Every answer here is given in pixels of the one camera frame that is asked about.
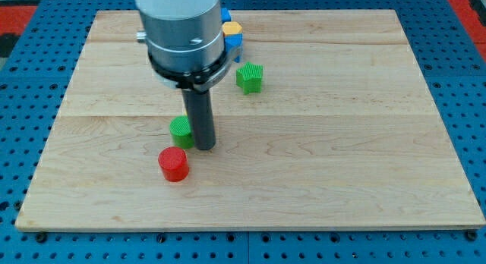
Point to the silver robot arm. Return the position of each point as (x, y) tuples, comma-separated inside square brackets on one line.
[(185, 42)]

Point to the wooden board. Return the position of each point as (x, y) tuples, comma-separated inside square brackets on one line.
[(343, 136)]

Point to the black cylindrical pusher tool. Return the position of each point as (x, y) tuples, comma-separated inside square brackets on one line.
[(200, 117)]

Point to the green star block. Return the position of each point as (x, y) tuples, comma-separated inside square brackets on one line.
[(249, 78)]

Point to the green cylinder block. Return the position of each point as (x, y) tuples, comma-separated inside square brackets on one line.
[(180, 131)]

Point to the red cylinder block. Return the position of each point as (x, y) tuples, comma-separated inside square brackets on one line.
[(174, 164)]

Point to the blue block under hexagon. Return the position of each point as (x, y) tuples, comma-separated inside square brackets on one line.
[(234, 45)]

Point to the yellow hexagon block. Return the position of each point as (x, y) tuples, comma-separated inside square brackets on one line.
[(231, 28)]

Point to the small blue cube block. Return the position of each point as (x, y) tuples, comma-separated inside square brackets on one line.
[(225, 15)]

